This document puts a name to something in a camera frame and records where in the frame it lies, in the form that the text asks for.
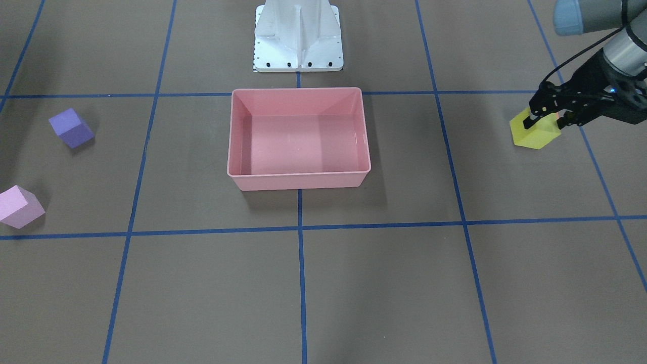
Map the yellow foam block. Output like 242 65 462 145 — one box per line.
509 110 561 150

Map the purple foam block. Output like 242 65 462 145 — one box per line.
49 108 95 148

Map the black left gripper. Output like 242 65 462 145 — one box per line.
523 50 646 130

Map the pink foam block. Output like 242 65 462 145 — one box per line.
1 185 45 229

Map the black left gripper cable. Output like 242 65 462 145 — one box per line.
541 28 627 94

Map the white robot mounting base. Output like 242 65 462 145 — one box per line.
253 1 344 72

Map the pink plastic bin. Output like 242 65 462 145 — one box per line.
226 87 372 191

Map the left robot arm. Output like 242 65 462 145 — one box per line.
522 1 646 129

